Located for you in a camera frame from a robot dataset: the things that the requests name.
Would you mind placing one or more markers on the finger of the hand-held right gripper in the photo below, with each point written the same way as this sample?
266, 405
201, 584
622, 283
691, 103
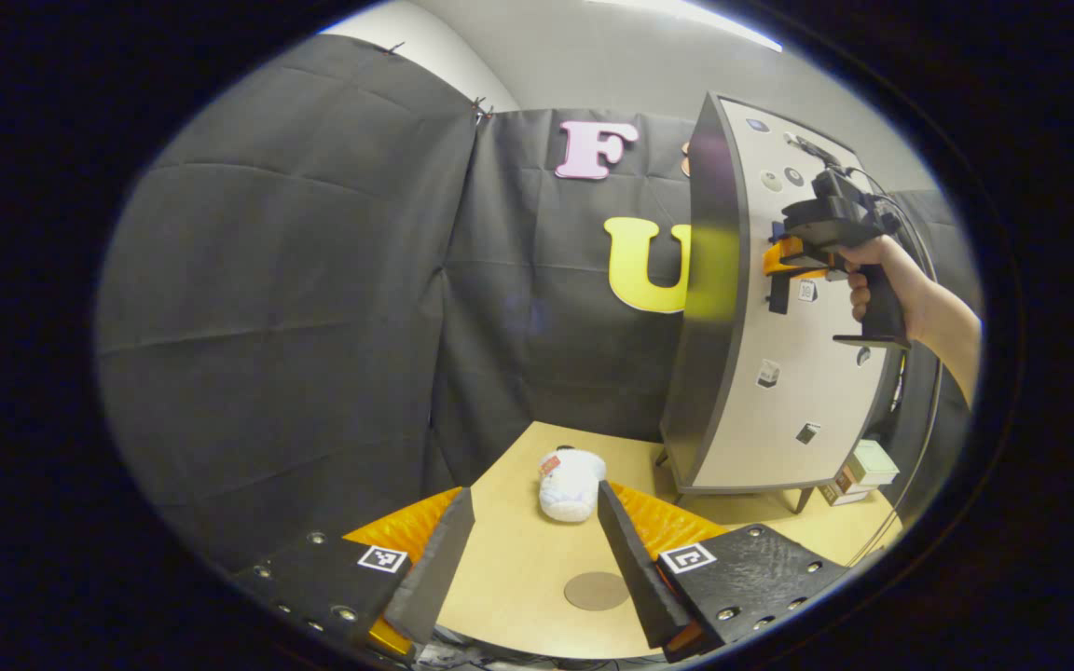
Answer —
784, 256

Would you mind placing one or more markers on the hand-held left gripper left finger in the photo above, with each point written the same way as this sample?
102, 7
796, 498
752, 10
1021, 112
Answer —
434, 578

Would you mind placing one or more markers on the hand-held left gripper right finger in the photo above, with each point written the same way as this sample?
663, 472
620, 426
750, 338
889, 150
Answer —
644, 578

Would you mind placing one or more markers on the round brown coaster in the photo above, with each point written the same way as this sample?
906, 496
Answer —
593, 592

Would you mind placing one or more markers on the dark grey cabinet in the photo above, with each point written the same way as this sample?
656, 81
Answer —
700, 373

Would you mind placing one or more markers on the white plush toy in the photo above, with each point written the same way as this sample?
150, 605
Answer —
572, 489

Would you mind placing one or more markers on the brown book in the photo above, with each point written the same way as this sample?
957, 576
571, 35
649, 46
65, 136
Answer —
840, 486

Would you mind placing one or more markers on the white book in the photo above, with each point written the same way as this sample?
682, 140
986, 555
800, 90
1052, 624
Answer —
875, 461

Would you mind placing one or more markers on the black backdrop cloth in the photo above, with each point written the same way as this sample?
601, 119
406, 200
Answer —
267, 326

